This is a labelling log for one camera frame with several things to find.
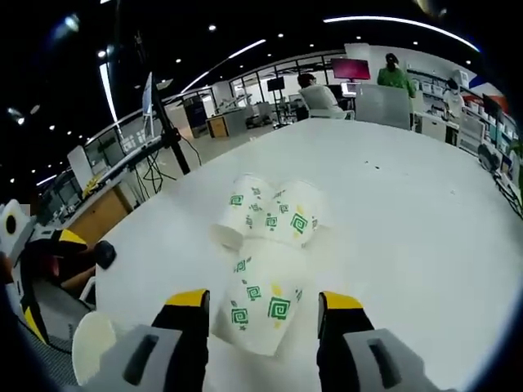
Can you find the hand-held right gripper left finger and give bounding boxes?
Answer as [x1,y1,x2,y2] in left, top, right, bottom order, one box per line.
[97,288,212,392]

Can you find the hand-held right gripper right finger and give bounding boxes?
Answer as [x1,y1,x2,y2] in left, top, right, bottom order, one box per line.
[316,290,434,392]

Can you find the green printed paper cup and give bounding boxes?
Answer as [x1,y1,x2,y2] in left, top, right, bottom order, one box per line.
[210,239,308,357]
[210,173,275,251]
[251,179,328,251]

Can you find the nested stack of paper cups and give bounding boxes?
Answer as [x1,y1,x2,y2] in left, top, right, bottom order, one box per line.
[72,312,118,387]

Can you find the grey mesh office chair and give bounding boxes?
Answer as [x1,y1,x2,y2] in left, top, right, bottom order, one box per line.
[11,277,97,368]

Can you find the black mouse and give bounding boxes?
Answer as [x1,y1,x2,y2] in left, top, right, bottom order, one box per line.
[94,239,118,270]

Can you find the wooden side desk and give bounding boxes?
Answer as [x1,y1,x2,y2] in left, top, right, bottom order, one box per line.
[60,183,134,246]

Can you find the ceiling light strip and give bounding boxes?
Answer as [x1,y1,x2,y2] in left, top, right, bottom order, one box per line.
[322,16,482,54]
[99,60,120,123]
[178,38,267,95]

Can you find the blue roll-up banner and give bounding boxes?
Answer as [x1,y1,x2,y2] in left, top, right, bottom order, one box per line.
[183,97,206,139]

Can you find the wooden cabinet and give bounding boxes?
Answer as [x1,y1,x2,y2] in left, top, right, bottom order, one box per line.
[205,115,230,139]

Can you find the white mesh office chair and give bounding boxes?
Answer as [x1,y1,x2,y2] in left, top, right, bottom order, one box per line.
[457,113,488,155]

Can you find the black screen on wheeled stand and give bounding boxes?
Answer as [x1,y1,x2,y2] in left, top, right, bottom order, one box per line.
[266,78,288,126]

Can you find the white storage shelf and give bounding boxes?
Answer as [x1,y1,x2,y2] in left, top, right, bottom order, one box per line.
[408,67,518,158]

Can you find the red display screen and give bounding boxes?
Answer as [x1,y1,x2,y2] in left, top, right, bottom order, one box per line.
[330,57,372,82]

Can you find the black wire rack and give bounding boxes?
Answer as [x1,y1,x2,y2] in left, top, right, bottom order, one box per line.
[476,142,523,224]

